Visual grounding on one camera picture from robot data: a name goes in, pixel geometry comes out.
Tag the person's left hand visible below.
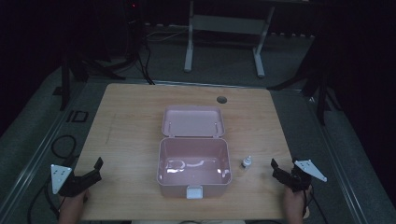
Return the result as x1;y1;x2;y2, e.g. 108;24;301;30
64;188;91;214

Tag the pink plastic box with lid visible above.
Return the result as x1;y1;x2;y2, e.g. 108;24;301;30
156;105;233;200

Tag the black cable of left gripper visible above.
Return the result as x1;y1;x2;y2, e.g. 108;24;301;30
27;178;64;224

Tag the black floor cable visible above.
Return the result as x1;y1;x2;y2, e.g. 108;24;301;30
135;38;156;86

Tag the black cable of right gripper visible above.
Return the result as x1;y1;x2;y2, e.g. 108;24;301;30
302;186;330;224

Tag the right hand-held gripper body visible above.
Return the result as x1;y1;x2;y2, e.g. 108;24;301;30
281;158;328;193

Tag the looped black cable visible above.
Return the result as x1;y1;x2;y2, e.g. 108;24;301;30
50;134;80;167

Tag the white floor cable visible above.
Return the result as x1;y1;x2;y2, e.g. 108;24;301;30
145;28;189;43

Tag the small white dropper bottle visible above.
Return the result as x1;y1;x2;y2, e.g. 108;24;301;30
241;155;253;170

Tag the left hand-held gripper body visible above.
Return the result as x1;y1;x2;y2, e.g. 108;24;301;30
50;163;103;198

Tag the black rectangular floor frame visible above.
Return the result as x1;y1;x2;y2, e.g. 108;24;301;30
65;109;90;123

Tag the white metal desk frame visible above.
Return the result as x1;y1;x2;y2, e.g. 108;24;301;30
183;0;276;78

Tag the dark computer tower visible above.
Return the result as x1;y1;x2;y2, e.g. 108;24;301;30
121;0;145;61

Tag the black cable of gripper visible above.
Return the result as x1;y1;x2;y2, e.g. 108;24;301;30
302;186;330;224
27;178;64;224

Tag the person's right hand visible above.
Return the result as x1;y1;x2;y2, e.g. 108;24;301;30
283;185;313;213

